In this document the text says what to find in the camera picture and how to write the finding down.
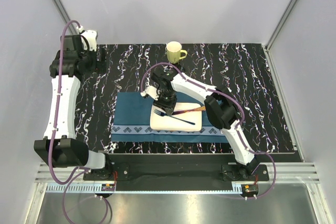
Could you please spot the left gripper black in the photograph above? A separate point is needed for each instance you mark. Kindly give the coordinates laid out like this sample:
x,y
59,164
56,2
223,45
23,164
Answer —
x,y
99,65

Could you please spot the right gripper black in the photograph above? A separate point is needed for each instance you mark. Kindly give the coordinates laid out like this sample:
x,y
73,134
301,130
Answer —
x,y
168,108

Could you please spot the blue fork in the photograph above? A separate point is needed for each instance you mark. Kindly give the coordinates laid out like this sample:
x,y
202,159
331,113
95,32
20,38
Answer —
x,y
162,114

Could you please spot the white rectangular plate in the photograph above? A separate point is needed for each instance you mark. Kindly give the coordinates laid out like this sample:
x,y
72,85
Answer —
x,y
190,121

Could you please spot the blue cloth placemat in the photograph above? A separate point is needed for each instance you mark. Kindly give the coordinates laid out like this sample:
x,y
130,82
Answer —
x,y
132,124

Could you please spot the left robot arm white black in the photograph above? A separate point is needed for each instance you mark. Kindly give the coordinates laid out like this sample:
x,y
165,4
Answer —
x,y
59,148

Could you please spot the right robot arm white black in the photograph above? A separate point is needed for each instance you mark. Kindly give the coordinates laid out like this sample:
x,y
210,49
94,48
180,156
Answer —
x,y
221,110

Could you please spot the yellow-green ceramic mug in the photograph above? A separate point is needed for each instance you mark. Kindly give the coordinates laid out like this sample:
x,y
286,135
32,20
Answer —
x,y
174,52

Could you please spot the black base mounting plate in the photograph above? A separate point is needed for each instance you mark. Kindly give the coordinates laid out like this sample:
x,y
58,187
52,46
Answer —
x,y
222,166

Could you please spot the left connector box black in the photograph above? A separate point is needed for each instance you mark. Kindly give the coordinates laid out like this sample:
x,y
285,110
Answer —
x,y
110,187

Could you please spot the right connector box orange black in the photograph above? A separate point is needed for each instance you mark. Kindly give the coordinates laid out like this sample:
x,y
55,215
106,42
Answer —
x,y
251,190

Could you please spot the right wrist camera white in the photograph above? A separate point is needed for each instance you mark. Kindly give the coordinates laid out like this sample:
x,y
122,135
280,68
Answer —
x,y
150,91

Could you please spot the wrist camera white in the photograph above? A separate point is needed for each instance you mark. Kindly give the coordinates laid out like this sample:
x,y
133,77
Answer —
x,y
150,91
88,38

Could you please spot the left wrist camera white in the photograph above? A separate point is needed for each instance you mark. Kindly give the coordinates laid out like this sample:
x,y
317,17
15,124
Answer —
x,y
88,38

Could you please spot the left aluminium frame post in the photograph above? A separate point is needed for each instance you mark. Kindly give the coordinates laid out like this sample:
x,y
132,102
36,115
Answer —
x,y
66,18

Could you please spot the aluminium frame post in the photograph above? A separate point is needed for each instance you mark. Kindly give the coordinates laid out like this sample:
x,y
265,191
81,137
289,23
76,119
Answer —
x,y
286,14
66,18

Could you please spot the white slotted cable duct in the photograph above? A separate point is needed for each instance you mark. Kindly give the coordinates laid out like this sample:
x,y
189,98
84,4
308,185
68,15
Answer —
x,y
99,188

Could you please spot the aluminium front frame rail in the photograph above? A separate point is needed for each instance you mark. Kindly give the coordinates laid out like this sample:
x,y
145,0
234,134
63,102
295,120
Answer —
x,y
285,172

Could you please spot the right aluminium frame post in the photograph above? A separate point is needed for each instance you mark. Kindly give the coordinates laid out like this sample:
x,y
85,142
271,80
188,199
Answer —
x,y
286,14

